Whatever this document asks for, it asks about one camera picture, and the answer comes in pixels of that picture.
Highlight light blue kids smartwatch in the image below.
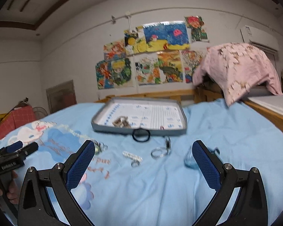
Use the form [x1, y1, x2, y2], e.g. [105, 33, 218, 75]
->
[184, 146, 220, 169]

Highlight white metal hair clip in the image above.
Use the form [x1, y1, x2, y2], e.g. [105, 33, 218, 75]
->
[123, 151, 142, 162]

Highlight person's left hand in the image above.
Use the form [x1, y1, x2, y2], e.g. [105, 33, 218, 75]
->
[0, 171, 19, 205]

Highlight red checkered box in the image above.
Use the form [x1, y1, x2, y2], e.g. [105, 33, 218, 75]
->
[0, 106, 36, 140]

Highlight light blue cartoon bedsheet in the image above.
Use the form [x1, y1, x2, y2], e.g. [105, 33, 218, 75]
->
[0, 99, 283, 225]

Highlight grey shallow tray box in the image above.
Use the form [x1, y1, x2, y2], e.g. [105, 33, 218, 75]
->
[91, 97, 187, 136]

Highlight pink patterned cloth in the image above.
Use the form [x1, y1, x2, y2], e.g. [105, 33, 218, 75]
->
[192, 43, 283, 106]

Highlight white air conditioner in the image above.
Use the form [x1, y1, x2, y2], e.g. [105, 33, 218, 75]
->
[240, 26, 279, 52]

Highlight silver wire bangle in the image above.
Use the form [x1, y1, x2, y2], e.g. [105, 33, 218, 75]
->
[151, 147, 171, 159]

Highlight brown wall cabinet door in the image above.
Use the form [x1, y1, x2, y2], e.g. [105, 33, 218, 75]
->
[46, 80, 77, 114]

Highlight black elastic hair tie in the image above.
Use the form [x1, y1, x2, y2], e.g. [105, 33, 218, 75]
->
[131, 128, 151, 143]

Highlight children's drawings on wall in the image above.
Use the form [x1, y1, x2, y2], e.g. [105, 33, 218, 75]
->
[95, 16, 208, 90]

